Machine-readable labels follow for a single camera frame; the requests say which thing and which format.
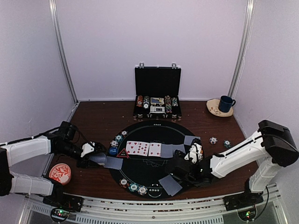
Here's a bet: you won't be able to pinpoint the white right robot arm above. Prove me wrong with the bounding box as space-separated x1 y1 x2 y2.
165 120 299 206

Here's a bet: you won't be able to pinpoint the five of hearts card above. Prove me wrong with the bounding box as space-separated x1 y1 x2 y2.
126 141 138 154

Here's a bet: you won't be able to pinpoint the red chip row in case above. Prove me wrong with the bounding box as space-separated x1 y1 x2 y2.
136 95 143 107

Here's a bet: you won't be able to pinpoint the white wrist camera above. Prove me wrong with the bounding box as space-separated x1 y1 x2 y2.
184 139 204 164
81 142 95 158

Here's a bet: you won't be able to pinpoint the green chips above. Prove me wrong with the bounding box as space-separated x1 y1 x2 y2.
128 183 139 192
115 134 123 142

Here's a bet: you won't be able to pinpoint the red black chips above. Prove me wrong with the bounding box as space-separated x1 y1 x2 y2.
119 178 130 189
121 130 128 137

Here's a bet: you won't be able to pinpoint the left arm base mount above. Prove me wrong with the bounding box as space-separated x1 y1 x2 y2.
43 194 84 223

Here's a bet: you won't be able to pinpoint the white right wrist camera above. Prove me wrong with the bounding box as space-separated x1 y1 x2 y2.
184 139 204 164

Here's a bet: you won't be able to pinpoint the white blue chip stack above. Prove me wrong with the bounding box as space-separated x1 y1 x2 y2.
209 137 218 145

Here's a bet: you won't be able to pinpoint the red white round coaster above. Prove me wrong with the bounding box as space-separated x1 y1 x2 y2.
49 163 71 185

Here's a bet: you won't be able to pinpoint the white blue chips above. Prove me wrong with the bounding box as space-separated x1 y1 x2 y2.
137 186 148 196
110 140 119 147

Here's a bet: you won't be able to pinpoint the beige ceramic plate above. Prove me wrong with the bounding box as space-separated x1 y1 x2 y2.
206 99 234 117

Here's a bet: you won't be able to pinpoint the white card box in case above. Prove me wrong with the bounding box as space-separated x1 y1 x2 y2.
150 105 165 113

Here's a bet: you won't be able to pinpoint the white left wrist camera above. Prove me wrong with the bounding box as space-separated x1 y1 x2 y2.
81 142 95 158

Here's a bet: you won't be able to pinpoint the clear round dealer button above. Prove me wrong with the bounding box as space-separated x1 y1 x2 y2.
148 183 163 198

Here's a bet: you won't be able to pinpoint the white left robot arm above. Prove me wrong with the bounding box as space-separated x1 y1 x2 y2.
0 121 107 207

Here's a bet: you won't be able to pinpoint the blue playing card deck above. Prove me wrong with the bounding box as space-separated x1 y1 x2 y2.
89 153 107 166

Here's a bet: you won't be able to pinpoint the black poker chip case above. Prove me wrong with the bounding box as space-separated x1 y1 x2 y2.
133 63 182 119

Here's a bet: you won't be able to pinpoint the nine of diamonds card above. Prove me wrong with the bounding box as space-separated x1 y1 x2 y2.
137 141 150 156

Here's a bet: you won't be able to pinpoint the dark blue mug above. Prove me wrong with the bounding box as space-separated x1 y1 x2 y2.
218 96 236 113

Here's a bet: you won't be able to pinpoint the blue card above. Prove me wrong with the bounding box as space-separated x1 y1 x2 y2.
103 156 123 170
164 181 183 196
161 144 173 158
184 135 200 145
159 175 176 188

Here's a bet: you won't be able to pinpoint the green chip stack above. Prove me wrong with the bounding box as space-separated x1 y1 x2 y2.
223 140 231 148

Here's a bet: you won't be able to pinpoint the front aluminium rail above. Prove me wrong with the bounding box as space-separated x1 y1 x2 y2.
17 183 285 224

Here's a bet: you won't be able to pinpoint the round black poker mat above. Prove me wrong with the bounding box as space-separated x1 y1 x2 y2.
108 120 195 200

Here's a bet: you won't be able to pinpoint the purple green chip row in case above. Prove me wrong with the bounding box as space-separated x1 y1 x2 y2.
171 98 178 107

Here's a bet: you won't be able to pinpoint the multicolour chip row in case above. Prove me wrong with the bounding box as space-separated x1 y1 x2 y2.
164 95 172 113

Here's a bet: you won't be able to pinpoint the red triangle all-in marker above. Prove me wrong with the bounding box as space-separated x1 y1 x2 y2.
117 148 129 158

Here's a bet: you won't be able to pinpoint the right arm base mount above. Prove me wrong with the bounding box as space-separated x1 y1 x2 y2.
223 192 269 222

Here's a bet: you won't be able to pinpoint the blue small blind button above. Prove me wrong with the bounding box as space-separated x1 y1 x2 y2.
108 147 118 155

